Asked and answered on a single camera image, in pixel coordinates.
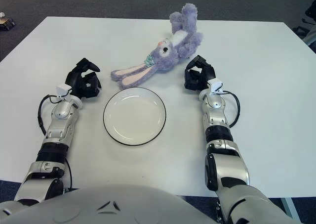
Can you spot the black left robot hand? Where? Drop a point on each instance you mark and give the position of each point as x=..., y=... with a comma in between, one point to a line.
x=81, y=83

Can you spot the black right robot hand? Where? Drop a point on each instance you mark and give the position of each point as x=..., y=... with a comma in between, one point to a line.
x=197, y=78

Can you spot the purple plush bunny doll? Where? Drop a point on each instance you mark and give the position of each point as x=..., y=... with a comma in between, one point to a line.
x=165, y=58

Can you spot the white plate with black rim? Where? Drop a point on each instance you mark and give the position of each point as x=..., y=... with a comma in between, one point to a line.
x=134, y=117

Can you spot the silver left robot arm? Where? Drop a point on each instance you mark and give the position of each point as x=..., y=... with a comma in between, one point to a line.
x=59, y=125

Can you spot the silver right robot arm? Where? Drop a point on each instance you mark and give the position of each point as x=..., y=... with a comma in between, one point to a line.
x=217, y=125

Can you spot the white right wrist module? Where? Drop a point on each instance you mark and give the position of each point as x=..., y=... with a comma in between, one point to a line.
x=216, y=84

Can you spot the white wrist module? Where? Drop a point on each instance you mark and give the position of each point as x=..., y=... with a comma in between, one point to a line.
x=63, y=89
x=216, y=84

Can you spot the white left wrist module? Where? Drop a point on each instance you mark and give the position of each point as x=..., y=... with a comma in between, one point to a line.
x=63, y=89

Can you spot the brown black box on floor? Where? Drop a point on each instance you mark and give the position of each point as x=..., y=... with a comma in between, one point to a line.
x=6, y=23

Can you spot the black office chair base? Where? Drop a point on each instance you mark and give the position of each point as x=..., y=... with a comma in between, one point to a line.
x=300, y=29

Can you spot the blue grey fabric item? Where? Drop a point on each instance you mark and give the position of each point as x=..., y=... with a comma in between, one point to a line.
x=311, y=39

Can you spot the grey robot torso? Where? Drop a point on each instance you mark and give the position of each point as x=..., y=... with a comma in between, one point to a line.
x=111, y=209

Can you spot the white table leg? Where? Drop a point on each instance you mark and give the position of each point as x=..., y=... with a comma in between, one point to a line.
x=290, y=208

